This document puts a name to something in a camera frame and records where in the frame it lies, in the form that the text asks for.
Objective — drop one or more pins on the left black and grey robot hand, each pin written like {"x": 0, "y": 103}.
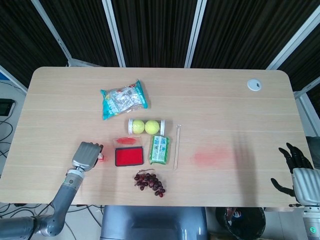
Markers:
{"x": 86, "y": 156}

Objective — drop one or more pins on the right black and grey robot hand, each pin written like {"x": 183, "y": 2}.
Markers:
{"x": 305, "y": 182}

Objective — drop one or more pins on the small red object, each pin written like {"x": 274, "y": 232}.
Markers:
{"x": 102, "y": 158}

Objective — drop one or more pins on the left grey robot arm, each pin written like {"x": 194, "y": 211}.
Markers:
{"x": 65, "y": 197}

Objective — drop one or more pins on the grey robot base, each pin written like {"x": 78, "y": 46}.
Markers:
{"x": 152, "y": 222}

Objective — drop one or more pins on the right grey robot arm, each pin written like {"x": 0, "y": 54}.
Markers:
{"x": 312, "y": 221}

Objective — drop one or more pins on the red ink pad case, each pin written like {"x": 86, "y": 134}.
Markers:
{"x": 129, "y": 156}

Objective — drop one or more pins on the yellow tennis ball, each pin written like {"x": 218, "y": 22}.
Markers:
{"x": 152, "y": 126}
{"x": 138, "y": 126}

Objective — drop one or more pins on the black trash bin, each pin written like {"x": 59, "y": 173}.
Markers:
{"x": 252, "y": 225}

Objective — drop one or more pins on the teal snack bag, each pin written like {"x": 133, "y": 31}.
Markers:
{"x": 123, "y": 100}

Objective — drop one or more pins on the dark red grape bunch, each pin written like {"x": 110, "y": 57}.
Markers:
{"x": 150, "y": 182}

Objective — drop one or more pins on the green tissue pack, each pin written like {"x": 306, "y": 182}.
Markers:
{"x": 160, "y": 150}

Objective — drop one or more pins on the blue soda bottle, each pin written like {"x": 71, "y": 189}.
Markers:
{"x": 235, "y": 213}

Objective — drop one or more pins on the clear plastic ball tube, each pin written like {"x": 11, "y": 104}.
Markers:
{"x": 162, "y": 126}

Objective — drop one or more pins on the black screen device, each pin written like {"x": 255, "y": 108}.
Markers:
{"x": 6, "y": 107}

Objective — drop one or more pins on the white partition post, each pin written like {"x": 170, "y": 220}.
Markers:
{"x": 292, "y": 42}
{"x": 51, "y": 32}
{"x": 197, "y": 32}
{"x": 113, "y": 32}

